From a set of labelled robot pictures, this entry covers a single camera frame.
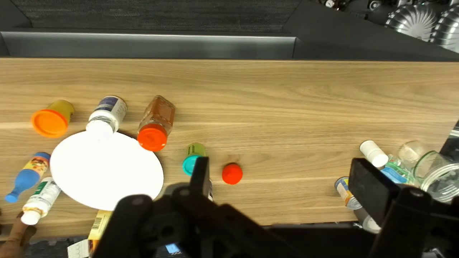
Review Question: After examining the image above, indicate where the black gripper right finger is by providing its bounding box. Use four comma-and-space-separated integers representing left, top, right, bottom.
348, 157, 404, 224

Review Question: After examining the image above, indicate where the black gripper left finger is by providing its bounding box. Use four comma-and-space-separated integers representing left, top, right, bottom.
190, 156, 210, 196

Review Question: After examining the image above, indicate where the white lid supplement bottle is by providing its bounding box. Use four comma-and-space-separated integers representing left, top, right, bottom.
86, 94, 127, 133

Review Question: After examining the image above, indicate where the small white pill bottle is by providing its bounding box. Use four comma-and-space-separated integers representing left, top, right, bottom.
20, 177, 60, 224

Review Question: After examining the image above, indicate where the blue top squeeze bottle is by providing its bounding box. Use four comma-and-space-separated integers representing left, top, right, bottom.
4, 151, 50, 203

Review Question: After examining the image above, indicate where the white round plate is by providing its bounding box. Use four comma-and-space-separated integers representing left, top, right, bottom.
50, 131, 164, 210

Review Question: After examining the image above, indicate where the teal lid green cup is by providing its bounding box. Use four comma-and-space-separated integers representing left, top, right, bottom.
182, 143, 206, 174

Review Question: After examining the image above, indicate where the red ball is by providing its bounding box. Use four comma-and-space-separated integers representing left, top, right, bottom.
222, 161, 242, 184

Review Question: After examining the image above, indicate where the small labelled bottle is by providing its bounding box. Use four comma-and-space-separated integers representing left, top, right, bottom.
334, 176, 380, 233

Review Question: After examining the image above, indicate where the clear plastic cup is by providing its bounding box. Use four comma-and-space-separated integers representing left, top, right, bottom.
413, 150, 459, 203

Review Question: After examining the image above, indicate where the orange lid spice jar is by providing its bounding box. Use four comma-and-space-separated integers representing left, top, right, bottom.
136, 94, 175, 151

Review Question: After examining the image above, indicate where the yellow cardboard box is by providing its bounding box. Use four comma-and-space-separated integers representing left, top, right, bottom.
87, 210, 111, 252

